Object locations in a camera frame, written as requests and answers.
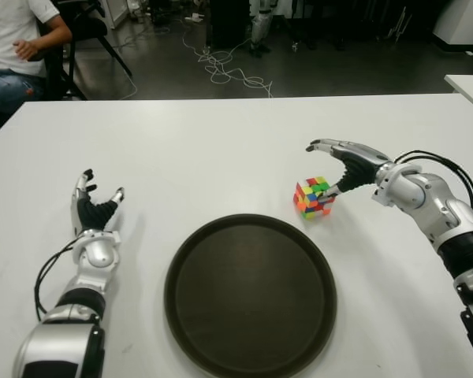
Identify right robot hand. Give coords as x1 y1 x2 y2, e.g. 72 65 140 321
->
305 137 393 203

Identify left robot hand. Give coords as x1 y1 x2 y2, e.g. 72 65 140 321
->
69 169 127 235

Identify multicolour Rubik's cube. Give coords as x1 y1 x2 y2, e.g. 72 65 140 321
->
292 176 336 220

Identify dark round plate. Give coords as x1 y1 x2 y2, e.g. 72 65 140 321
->
164 213 338 378

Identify white side table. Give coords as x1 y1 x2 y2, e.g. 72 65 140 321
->
444 73 473 117

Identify silver humanoid robot legs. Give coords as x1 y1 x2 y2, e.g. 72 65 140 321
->
248 0 279 56

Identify white pillar with black base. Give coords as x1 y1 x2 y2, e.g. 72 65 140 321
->
433 0 473 54

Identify black chair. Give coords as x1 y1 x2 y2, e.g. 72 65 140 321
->
43 0 133 102

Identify black cabinet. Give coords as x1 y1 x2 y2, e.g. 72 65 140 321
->
207 0 253 50

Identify seated person in white shirt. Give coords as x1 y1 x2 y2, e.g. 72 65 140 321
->
0 0 73 131

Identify white board panel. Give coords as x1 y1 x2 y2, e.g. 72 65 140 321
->
102 0 129 29

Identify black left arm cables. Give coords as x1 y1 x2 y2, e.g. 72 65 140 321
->
34 235 82 321

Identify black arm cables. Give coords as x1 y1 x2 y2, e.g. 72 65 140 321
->
34 235 82 321
393 149 473 216

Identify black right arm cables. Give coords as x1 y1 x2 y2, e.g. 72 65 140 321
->
393 149 473 216

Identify thin white floor cable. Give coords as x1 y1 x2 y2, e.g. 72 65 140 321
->
114 23 139 99

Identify silver folding frame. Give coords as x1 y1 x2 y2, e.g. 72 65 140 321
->
385 6 413 44

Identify tangled white floor cable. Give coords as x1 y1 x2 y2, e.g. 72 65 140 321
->
181 27 275 99

